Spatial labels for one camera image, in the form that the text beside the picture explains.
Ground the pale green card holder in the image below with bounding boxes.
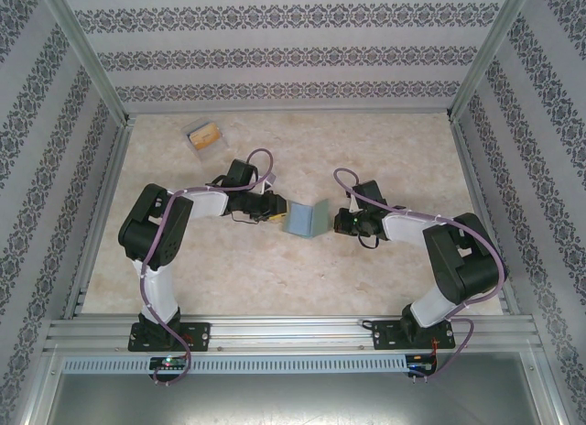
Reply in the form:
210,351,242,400
281,198,331,239

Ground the clear plastic card box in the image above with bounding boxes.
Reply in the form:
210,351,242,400
181,118,229,161

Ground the orange credit card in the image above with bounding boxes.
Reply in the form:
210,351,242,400
188,122,222,150

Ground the right small controller board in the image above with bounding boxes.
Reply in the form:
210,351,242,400
407,354,436,376

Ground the small controller board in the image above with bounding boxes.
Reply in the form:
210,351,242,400
149,355,190,371
407,354,436,376

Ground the left small controller board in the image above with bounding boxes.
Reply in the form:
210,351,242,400
149,355,190,371

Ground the grey metal panel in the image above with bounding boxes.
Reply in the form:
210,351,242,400
43,372,550,425

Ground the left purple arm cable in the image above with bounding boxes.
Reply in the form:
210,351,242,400
139,148,277,389

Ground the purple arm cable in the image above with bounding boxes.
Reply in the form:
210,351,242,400
139,148,277,389
332,168,508,385

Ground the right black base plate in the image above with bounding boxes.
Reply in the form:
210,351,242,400
373,319,457,352

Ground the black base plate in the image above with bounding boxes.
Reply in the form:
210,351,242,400
127,321,212,353
373,319,457,352

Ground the aluminium front mounting rail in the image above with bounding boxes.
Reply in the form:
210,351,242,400
43,315,539,353

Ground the right aluminium side rail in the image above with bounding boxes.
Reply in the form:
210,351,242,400
450,117,519,316

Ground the aluminium side rail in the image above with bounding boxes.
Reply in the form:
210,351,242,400
450,117,519,316
63,117,136,319

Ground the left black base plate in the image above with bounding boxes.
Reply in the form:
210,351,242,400
127,321,212,353

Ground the slotted grey cable duct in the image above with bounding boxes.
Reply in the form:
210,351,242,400
61,354,409,375

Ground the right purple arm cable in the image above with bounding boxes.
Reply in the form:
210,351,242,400
332,168,508,385

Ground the left aluminium side rail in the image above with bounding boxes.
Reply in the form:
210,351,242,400
63,117,136,319

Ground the right aluminium frame post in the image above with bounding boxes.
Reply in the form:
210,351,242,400
446,0,545,124

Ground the aluminium frame post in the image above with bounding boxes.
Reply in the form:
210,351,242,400
446,0,545,124
43,0,135,124

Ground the left aluminium frame post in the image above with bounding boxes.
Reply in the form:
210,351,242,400
43,0,135,124

